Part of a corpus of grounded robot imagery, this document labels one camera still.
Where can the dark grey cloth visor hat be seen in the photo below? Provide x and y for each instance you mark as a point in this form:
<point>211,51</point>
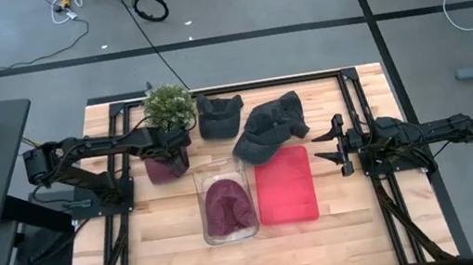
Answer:
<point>258,150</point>
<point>218,121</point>
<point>275,110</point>

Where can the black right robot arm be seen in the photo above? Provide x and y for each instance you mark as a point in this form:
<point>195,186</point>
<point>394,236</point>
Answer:
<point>428,129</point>

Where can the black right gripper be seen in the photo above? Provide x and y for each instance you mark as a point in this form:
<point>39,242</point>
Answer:
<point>344,144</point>

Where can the red plastic bin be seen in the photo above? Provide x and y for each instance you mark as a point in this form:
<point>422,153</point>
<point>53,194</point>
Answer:
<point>284,186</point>

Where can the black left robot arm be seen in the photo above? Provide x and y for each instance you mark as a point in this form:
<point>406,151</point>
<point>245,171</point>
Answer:
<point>92,144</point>

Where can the artificial potted green plant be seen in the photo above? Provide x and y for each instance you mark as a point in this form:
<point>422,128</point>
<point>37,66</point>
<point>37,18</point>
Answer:
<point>169,107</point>

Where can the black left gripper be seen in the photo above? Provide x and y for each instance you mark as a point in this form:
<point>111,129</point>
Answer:
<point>168,145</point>

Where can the maroon cloth cap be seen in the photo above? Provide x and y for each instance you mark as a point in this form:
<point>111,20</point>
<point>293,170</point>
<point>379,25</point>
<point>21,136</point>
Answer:
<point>229,209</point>
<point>162,172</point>

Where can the black aluminium table frame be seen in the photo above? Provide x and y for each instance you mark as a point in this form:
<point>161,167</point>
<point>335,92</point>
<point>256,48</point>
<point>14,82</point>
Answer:
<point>280,81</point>

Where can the clear plastic bin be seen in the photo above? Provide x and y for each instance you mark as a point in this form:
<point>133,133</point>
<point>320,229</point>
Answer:
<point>218,170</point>

